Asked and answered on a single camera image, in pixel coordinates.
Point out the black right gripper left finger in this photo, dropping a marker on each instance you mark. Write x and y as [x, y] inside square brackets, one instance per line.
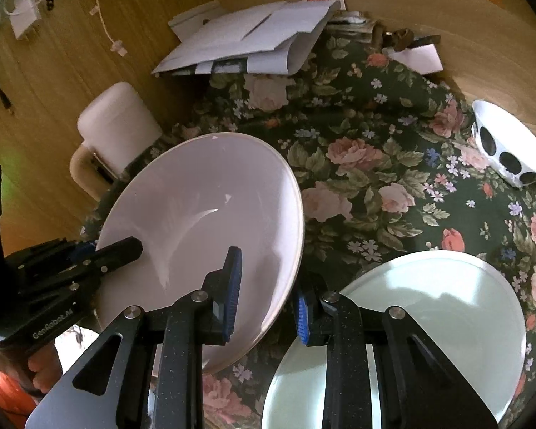
[203, 317]

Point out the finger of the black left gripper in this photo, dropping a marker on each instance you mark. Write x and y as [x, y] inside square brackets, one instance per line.
[114, 256]

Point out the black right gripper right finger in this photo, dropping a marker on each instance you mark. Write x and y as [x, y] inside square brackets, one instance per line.
[331, 320]

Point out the pink plate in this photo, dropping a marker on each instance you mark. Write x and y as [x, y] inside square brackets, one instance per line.
[188, 207]

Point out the mint green plate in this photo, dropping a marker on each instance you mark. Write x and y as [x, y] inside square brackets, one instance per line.
[463, 303]

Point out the white bowl black spots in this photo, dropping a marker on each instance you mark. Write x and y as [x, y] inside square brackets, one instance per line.
[506, 142]

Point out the left hand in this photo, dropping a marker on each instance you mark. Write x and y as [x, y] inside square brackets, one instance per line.
[43, 370]

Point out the dark floral cloth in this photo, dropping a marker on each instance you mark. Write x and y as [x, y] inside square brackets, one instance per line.
[387, 166]

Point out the white envelope with clasp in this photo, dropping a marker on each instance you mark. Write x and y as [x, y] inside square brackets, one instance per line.
[188, 23]

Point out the white charger plug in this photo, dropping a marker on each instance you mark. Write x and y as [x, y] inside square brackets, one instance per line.
[24, 17]

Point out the small white box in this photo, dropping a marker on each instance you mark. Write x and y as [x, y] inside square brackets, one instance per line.
[424, 59]

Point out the white paper stack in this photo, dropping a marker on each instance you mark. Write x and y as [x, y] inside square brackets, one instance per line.
[269, 39]

